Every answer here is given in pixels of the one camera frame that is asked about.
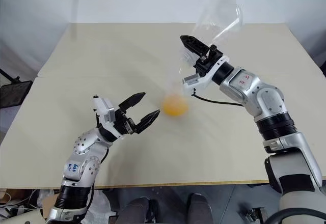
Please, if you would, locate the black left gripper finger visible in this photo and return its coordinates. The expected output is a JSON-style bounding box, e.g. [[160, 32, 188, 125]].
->
[[133, 109, 160, 134], [118, 92, 146, 111]]

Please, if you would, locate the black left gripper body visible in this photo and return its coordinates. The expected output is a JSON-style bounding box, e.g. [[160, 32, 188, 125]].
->
[[115, 108, 137, 135]]

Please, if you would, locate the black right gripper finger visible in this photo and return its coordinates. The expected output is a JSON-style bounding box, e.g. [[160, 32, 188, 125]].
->
[[180, 35, 211, 57], [207, 45, 218, 59]]

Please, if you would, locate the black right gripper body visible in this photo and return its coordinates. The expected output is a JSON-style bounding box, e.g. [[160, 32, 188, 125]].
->
[[196, 53, 223, 77]]

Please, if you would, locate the clear plastic bag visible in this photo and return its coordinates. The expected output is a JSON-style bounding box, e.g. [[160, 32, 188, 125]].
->
[[177, 0, 246, 76]]

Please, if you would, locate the orange fruit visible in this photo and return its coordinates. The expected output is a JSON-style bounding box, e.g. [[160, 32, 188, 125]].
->
[[160, 77, 191, 118]]

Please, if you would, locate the white plastic bag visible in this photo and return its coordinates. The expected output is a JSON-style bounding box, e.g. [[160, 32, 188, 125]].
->
[[83, 189, 117, 224]]

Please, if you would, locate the dark grey rounded shape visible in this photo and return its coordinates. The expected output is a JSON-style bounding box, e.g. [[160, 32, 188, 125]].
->
[[187, 192, 214, 224]]

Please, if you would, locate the brown cardboard piece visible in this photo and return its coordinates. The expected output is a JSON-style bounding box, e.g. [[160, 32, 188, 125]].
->
[[40, 192, 62, 218]]

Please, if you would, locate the black metal stand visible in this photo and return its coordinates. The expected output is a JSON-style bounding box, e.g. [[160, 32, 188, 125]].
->
[[0, 68, 34, 107]]

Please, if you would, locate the white robot body shell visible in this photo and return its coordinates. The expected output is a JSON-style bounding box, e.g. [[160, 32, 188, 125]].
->
[[0, 208, 45, 224]]

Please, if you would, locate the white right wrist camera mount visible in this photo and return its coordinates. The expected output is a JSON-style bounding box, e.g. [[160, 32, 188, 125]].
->
[[181, 55, 230, 96]]

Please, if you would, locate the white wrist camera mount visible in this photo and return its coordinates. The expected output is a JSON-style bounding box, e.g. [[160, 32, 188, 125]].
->
[[181, 55, 230, 96], [92, 95, 125, 139]]

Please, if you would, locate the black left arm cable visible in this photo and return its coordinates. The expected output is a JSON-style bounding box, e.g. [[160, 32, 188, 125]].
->
[[88, 110, 111, 208]]

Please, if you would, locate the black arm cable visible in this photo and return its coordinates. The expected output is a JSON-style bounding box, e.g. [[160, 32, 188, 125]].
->
[[88, 110, 111, 208], [191, 89, 247, 107]]

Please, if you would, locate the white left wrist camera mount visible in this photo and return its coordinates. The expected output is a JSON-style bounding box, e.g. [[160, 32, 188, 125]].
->
[[92, 95, 125, 139]]

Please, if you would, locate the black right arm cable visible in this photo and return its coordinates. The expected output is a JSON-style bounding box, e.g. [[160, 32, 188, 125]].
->
[[191, 89, 247, 107]]

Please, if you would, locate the silver metal bracket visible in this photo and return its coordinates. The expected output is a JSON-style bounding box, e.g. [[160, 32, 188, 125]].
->
[[244, 207, 265, 224]]

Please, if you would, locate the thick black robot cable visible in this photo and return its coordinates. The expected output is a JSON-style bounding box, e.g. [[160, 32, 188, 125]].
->
[[264, 207, 326, 224]]

